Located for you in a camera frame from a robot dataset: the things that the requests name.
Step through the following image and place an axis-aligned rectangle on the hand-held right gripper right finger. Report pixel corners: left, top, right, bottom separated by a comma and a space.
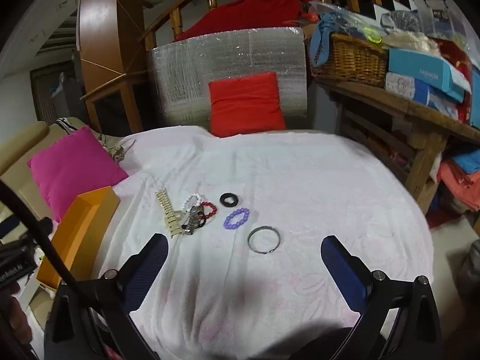
320, 235, 443, 360

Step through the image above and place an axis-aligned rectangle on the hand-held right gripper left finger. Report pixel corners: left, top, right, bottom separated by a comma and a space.
44, 233, 169, 360

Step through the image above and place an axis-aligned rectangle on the gold watch band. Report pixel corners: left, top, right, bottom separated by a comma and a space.
155, 189, 185, 239

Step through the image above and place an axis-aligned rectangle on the orange cardboard box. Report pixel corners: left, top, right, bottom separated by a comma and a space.
36, 186, 121, 290

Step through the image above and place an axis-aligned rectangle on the white bead bracelet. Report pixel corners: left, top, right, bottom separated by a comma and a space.
181, 193, 203, 214

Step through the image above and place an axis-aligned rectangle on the red bead bracelet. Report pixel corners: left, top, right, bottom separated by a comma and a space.
198, 201, 218, 219

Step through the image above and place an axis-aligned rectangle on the purple bead bracelet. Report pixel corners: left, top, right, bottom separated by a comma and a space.
223, 208, 250, 230

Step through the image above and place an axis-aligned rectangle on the gold bangle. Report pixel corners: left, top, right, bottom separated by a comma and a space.
247, 225, 281, 255

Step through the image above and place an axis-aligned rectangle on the person's left hand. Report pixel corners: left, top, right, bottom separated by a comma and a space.
0, 285, 34, 347

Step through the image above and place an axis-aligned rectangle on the pink pillow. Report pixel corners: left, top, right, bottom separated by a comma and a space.
27, 126, 130, 223

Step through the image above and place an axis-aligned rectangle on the white blanket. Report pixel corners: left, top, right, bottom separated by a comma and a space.
90, 127, 433, 350

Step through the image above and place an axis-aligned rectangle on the beige sofa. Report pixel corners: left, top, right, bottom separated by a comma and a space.
0, 121, 51, 211

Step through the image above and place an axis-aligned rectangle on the stack of folded cloths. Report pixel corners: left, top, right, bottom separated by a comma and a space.
431, 145, 480, 212

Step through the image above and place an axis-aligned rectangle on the dark wicker drawer unit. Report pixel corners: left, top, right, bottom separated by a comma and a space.
29, 62, 81, 125

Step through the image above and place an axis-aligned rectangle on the wooden glass-door cabinet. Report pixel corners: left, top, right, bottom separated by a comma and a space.
80, 70, 152, 134

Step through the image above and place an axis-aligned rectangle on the wooden table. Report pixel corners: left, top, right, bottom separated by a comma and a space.
318, 78, 480, 215

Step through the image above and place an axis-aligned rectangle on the red pillow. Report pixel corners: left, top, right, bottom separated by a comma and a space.
208, 71, 286, 138

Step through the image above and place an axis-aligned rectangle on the white and blue box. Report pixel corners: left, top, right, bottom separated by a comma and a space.
385, 71, 430, 104

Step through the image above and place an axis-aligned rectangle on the silver foil insulation mat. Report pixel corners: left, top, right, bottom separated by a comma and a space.
149, 27, 309, 133

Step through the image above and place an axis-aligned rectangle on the wicker basket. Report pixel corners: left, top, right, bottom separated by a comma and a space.
309, 33, 389, 88

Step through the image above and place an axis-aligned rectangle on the blue cardboard box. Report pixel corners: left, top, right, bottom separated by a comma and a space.
388, 48, 466, 103

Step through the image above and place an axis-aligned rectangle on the blue cloth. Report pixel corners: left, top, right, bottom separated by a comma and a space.
312, 12, 340, 67

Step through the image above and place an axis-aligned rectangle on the red printed box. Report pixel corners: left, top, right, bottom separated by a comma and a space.
435, 38, 474, 125

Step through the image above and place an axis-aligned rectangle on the curved wooden panel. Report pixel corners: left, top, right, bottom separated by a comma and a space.
78, 0, 144, 76

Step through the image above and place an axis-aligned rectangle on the clear plastic bag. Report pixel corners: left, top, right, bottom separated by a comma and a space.
307, 1, 415, 46

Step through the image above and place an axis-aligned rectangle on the red cloth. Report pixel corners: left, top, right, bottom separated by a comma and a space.
174, 0, 312, 42

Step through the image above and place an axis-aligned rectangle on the black cable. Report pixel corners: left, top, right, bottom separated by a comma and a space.
0, 179, 77, 287

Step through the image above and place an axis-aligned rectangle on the silver chain bracelet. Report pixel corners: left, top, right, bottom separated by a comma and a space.
181, 205, 203, 236

